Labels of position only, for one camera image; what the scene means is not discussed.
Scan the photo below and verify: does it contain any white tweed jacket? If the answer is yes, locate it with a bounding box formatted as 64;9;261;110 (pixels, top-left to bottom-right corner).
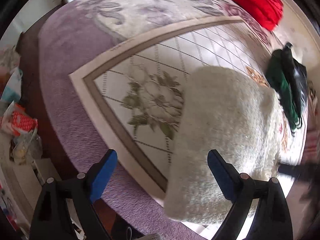
164;66;283;224

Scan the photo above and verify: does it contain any green striped garment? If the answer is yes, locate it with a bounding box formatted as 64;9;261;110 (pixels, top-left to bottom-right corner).
265;49;301;132

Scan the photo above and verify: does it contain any purple floral bed blanket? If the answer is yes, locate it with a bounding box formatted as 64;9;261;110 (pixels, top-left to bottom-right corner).
37;0;311;240

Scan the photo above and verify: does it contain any black leather jacket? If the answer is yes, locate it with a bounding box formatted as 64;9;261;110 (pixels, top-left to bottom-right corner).
280;42;308;118

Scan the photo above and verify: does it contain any white diamond pattern mat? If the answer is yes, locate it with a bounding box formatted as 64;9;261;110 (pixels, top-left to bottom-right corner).
68;16;307;230

